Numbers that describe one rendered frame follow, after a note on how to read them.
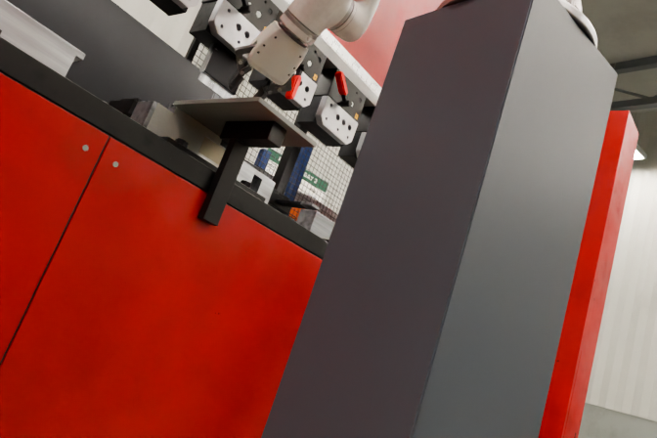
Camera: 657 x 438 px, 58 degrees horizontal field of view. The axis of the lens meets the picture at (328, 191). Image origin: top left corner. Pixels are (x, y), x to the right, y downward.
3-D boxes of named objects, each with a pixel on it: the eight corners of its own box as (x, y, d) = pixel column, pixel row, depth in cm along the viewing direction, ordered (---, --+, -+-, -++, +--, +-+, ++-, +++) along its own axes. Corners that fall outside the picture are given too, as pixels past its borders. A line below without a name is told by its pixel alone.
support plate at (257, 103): (257, 101, 108) (259, 96, 108) (172, 105, 125) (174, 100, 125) (316, 147, 121) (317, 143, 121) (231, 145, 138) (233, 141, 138)
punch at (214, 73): (200, 78, 131) (216, 42, 134) (195, 79, 132) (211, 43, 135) (232, 102, 138) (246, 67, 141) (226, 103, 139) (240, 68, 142)
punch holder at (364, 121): (359, 155, 170) (376, 106, 175) (336, 154, 176) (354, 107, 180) (385, 178, 181) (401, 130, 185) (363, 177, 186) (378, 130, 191)
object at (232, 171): (234, 223, 108) (274, 120, 114) (186, 215, 118) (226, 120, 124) (248, 231, 111) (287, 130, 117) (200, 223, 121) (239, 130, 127)
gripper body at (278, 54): (310, 38, 127) (277, 77, 130) (274, 9, 121) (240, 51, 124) (319, 51, 121) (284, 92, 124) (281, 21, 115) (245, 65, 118)
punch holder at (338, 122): (319, 120, 156) (338, 67, 161) (295, 120, 162) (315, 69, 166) (349, 148, 167) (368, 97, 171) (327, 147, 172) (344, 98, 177)
